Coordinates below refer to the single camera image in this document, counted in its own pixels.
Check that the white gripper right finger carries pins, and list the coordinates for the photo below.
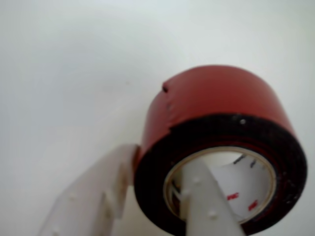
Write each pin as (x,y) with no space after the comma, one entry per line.
(204,204)

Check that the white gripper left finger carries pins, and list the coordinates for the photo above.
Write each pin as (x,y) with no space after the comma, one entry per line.
(93,191)

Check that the red tape roll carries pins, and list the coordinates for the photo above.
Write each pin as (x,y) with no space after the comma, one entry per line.
(221,98)

